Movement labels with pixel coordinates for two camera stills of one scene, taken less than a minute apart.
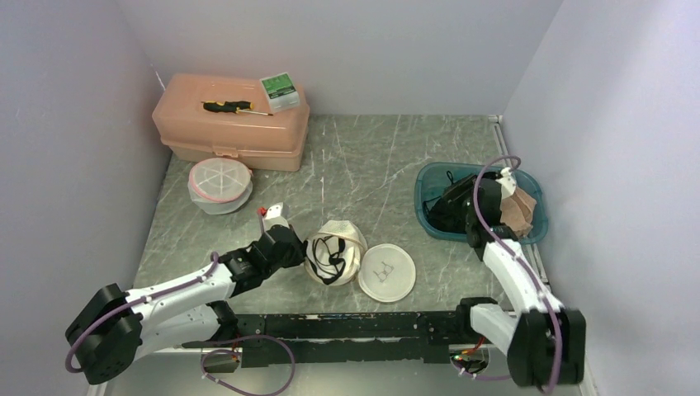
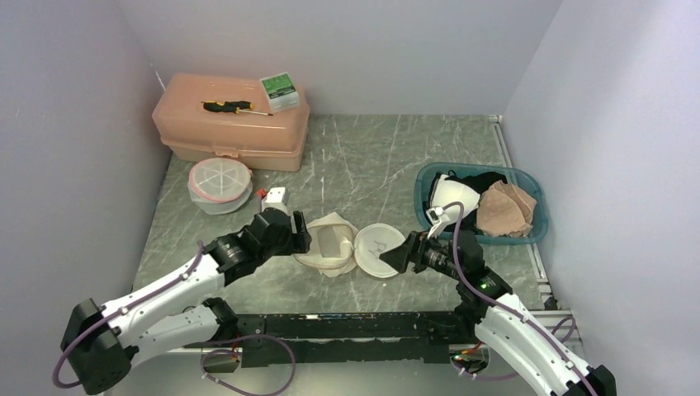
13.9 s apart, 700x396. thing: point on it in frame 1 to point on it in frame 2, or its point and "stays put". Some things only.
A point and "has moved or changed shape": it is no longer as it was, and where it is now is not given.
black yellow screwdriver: (232, 106) stays put
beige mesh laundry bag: (337, 253) has moved or changed shape
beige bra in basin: (517, 211) stays put
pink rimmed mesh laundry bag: (219, 186) stays put
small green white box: (281, 91) stays put
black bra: (328, 262) to (480, 181)
